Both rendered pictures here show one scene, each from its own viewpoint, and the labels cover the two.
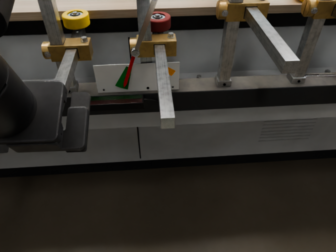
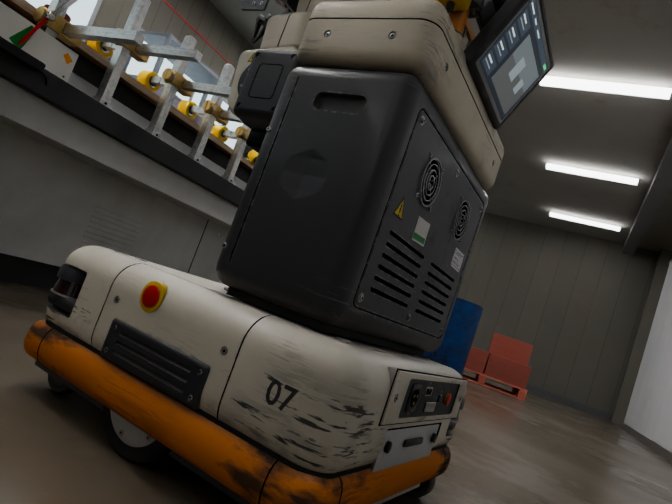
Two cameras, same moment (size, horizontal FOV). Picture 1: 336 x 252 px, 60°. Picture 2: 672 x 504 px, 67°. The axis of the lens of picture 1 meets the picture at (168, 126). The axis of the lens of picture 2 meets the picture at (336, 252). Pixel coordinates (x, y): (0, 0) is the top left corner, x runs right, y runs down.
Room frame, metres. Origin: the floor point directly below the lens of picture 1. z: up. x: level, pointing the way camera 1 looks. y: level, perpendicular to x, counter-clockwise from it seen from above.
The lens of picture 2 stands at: (-0.89, 0.82, 0.33)
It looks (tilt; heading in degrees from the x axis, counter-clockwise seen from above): 6 degrees up; 301
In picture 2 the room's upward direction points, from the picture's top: 20 degrees clockwise
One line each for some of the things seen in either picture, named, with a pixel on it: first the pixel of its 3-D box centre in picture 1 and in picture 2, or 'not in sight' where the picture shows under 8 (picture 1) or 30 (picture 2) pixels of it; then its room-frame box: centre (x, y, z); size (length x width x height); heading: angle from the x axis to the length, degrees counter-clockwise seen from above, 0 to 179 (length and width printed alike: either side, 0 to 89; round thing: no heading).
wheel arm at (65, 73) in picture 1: (68, 66); not in sight; (0.69, 0.27, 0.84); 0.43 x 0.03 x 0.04; 4
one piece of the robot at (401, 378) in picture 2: not in sight; (429, 397); (-0.62, -0.08, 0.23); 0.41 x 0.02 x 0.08; 90
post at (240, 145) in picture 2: not in sight; (239, 147); (0.87, -0.93, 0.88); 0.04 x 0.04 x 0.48; 4
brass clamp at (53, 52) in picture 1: (67, 49); not in sight; (0.78, 0.29, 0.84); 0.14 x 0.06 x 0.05; 94
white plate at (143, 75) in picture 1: (137, 78); (35, 45); (0.77, 0.09, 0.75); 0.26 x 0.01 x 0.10; 94
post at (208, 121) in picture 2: not in sight; (211, 114); (0.85, -0.68, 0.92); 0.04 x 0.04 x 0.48; 4
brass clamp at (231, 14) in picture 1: (241, 9); (131, 45); (0.82, -0.21, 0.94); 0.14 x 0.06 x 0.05; 94
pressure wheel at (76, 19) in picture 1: (78, 30); not in sight; (0.89, 0.28, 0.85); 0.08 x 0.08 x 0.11
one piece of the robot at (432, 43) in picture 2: not in sight; (376, 182); (-0.39, -0.06, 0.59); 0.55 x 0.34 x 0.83; 90
